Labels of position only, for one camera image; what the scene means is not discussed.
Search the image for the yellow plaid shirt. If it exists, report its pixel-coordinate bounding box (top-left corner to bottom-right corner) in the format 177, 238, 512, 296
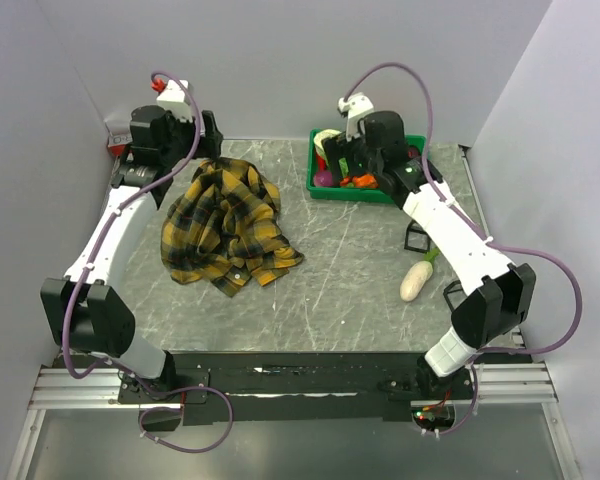
161, 157, 304, 297

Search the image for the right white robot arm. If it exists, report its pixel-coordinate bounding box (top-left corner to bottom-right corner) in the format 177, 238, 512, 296
322, 111, 536, 399

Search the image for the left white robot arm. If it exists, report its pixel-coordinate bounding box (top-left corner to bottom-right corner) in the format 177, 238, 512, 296
40, 105, 223, 402

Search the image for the napa cabbage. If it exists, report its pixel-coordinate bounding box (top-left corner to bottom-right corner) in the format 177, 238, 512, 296
313, 129, 341, 159

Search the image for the orange carrot slice toy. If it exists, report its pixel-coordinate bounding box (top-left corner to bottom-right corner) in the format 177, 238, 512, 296
340, 173, 378, 189

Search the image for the purple onion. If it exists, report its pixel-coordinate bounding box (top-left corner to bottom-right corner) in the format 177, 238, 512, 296
313, 170, 334, 188

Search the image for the green plastic crate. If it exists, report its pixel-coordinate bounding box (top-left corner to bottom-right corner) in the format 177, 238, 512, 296
306, 129, 428, 204

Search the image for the red white cardboard box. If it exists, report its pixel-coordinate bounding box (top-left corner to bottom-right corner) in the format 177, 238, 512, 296
105, 120, 132, 158

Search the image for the white daikon radish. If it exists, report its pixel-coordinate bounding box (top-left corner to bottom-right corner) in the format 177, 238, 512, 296
399, 248, 440, 302

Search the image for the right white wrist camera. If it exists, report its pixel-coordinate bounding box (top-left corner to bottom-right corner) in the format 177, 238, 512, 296
337, 92, 374, 141

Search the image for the black square frame far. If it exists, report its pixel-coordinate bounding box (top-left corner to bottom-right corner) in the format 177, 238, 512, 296
404, 220, 432, 254

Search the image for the black square frame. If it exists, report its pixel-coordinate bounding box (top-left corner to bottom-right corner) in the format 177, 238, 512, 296
442, 280, 466, 312
404, 220, 432, 254

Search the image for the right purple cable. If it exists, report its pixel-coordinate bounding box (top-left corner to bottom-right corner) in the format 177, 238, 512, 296
342, 61, 583, 437

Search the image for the black square frame near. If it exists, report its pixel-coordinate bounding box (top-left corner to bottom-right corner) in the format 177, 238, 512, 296
442, 280, 466, 312

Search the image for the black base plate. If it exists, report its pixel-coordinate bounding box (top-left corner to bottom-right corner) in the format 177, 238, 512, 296
118, 352, 473, 426

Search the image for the aluminium rail frame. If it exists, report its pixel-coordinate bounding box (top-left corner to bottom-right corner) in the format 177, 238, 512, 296
27, 362, 559, 412

